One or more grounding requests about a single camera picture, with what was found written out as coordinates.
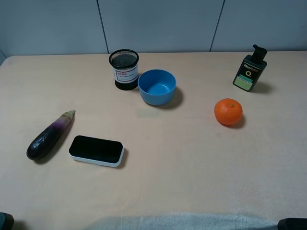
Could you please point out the black mesh pen holder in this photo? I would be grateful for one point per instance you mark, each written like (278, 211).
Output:
(125, 68)

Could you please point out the purple eggplant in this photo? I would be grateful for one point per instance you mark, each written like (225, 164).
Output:
(47, 139)

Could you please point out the blue plastic bowl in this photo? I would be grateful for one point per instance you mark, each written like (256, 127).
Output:
(157, 86)

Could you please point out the dark object bottom left corner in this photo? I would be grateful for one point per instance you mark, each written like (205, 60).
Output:
(6, 221)

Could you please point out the orange mandarin fruit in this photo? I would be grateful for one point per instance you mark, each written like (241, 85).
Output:
(228, 111)

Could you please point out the black white board eraser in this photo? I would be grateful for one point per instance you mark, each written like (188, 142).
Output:
(97, 151)

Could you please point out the dark object bottom right corner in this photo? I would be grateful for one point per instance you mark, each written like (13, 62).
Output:
(292, 224)

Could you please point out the dark pump lotion bottle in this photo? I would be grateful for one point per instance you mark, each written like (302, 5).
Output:
(251, 69)

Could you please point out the grey cloth at bottom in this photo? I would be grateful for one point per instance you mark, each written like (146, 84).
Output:
(184, 221)

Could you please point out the dark object corner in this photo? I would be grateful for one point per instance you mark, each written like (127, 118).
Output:
(6, 221)
(292, 224)

